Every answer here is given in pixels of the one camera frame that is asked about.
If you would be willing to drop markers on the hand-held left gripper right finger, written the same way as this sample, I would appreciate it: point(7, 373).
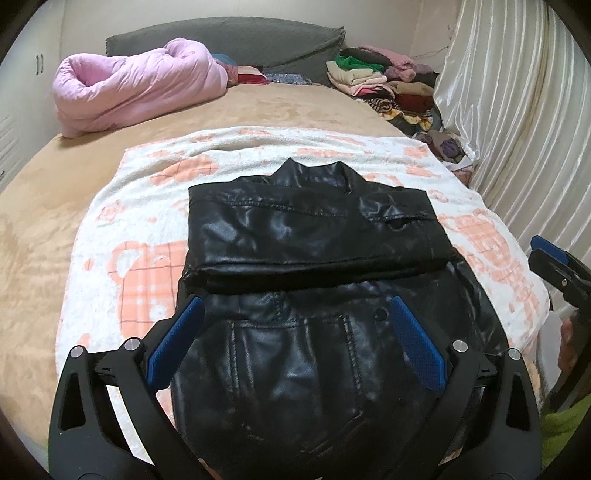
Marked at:
point(418, 344)

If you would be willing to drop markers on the person's green clothing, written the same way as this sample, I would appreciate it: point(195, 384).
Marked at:
point(565, 436)

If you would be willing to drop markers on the pile of folded clothes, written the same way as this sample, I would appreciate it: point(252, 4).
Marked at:
point(369, 78)

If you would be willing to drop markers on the white satin curtain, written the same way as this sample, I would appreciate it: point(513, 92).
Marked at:
point(508, 115)

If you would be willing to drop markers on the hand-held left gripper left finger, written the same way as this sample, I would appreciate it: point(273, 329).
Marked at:
point(178, 337)

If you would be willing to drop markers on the white and orange printed blanket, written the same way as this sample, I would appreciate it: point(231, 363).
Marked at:
point(138, 277)

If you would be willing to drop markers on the teal cloth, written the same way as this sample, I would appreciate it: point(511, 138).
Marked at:
point(225, 60)

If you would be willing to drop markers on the bed with tan sheet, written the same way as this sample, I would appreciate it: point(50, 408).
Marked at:
point(46, 207)

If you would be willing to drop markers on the blue floral cloth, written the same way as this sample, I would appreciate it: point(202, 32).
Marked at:
point(288, 79)

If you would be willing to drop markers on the grey padded headboard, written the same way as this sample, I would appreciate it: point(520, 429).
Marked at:
point(258, 41)

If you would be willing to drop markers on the black leather jacket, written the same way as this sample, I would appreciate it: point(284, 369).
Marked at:
point(300, 230)

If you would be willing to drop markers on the red pillow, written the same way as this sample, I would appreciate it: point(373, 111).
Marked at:
point(251, 76)

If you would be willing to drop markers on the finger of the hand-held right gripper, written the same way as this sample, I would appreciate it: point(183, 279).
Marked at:
point(547, 249)
point(554, 275)

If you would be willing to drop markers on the white wardrobe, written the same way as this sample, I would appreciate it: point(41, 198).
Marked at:
point(18, 92)

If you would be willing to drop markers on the person's right hand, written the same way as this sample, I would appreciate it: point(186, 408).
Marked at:
point(568, 344)

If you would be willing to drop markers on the pink quilt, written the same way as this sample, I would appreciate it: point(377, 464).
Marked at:
point(129, 87)

